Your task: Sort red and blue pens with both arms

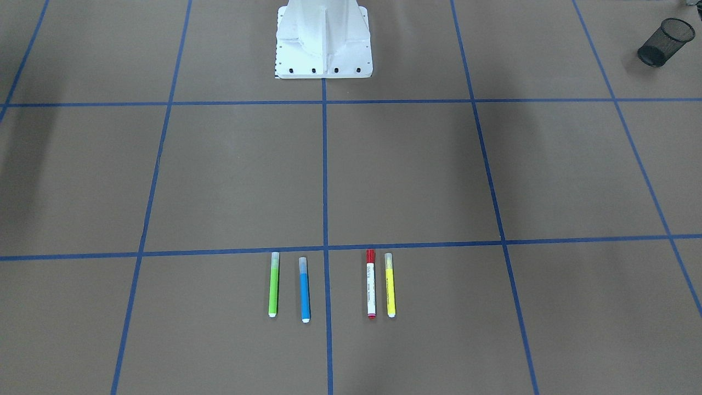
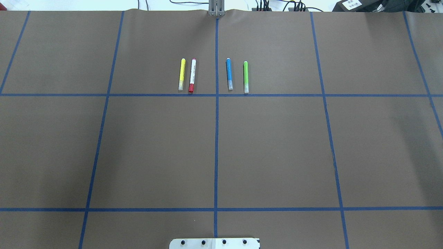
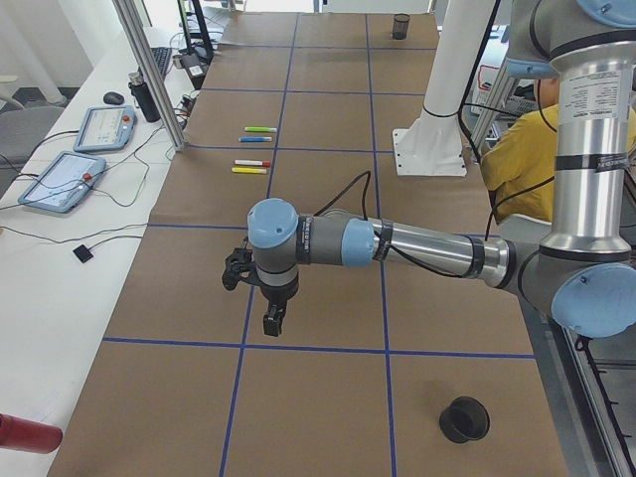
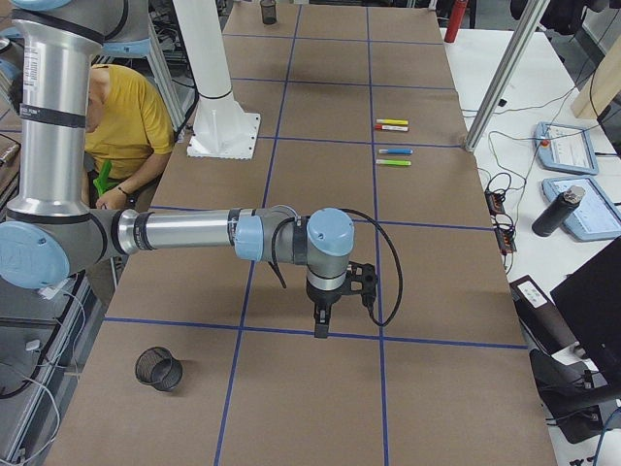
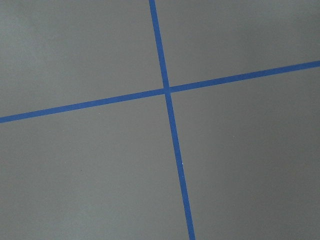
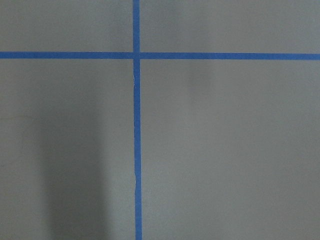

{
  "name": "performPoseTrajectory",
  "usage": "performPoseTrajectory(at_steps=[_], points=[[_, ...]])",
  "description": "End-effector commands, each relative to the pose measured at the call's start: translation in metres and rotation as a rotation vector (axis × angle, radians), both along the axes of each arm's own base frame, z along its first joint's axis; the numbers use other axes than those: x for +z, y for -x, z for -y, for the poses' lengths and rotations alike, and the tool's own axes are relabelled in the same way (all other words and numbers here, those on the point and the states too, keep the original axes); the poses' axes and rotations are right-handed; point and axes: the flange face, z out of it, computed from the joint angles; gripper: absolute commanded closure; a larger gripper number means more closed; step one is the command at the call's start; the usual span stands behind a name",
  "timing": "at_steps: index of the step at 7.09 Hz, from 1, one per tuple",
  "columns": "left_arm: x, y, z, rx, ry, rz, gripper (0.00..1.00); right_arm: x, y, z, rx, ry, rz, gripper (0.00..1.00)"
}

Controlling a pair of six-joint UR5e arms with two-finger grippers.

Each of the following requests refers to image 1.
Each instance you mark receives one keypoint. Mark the black mesh pen cup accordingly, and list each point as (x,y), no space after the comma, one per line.
(670,36)

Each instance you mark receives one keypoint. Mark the yellow highlighter pen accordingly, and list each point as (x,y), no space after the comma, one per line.
(391,305)

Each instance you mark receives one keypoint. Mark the red whiteboard marker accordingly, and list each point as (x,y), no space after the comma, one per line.
(370,284)

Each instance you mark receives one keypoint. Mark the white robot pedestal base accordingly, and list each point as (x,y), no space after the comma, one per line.
(323,39)

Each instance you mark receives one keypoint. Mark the green highlighter pen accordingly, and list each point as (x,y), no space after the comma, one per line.
(273,286)

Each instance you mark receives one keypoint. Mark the blue highlighter pen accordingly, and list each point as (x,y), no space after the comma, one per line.
(304,290)

